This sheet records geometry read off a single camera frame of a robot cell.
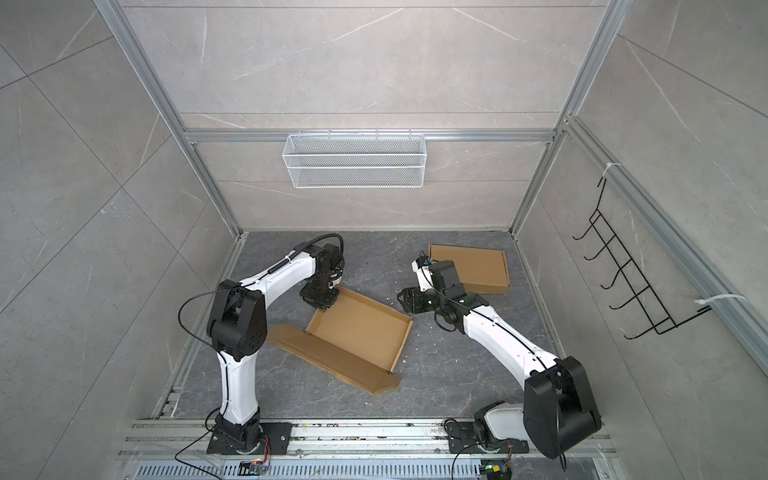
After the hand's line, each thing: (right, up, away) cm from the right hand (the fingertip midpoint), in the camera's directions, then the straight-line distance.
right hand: (408, 292), depth 85 cm
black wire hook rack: (+49, +5, -18) cm, 53 cm away
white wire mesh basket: (-18, +44, +16) cm, 50 cm away
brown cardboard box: (-16, -15, +6) cm, 23 cm away
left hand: (-26, -4, +7) cm, 28 cm away
